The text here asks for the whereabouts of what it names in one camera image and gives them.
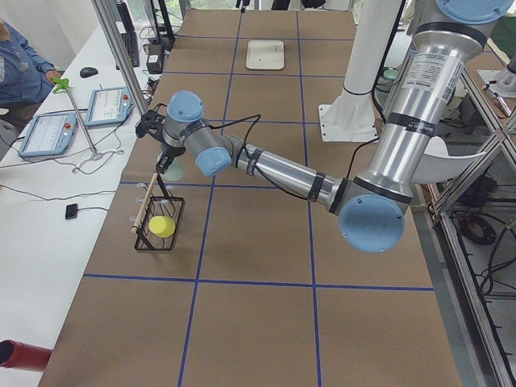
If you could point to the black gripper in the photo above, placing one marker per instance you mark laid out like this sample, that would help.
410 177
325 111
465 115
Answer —
169 152

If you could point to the pale green cup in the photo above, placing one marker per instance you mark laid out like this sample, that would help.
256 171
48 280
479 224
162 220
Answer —
174 172

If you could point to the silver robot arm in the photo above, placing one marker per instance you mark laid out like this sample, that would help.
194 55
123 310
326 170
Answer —
370 205

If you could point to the yellow cup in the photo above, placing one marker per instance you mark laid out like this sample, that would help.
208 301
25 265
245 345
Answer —
162 226

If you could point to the cream rabbit tray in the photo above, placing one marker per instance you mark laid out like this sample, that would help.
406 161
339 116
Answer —
265 55

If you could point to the far teach pendant tablet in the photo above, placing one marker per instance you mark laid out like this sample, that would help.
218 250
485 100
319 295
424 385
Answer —
108 107

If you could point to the teach pendant tablet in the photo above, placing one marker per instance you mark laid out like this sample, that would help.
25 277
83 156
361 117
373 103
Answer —
108 107
49 135

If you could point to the black box with label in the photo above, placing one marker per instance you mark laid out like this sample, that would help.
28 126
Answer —
155 58

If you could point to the small black square device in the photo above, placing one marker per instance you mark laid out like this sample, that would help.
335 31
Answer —
71 211

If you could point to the near teach pendant tablet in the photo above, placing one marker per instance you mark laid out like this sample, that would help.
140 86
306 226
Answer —
49 135

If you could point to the black computer mouse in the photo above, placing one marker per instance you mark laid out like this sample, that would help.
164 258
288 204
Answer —
88 72

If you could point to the black keyboard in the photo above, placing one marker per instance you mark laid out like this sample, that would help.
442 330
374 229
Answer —
130 42

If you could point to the metal rod stand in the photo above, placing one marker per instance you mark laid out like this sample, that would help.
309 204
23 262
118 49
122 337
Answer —
62 84

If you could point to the person in blue shirt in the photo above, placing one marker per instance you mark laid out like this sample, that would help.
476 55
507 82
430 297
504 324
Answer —
26 77

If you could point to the red cylinder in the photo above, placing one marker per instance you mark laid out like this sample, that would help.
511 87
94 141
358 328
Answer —
24 356

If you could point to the white plastic chair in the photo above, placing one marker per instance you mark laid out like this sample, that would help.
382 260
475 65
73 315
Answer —
437 165

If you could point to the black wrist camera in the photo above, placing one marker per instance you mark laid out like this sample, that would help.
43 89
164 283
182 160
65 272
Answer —
151 123

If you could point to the black wire cup rack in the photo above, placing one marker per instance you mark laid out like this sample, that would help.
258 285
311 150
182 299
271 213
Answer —
157 200

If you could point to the aluminium frame post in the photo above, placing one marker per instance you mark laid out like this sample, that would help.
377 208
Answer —
121 58

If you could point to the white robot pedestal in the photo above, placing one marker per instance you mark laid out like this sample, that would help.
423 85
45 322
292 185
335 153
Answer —
351 117

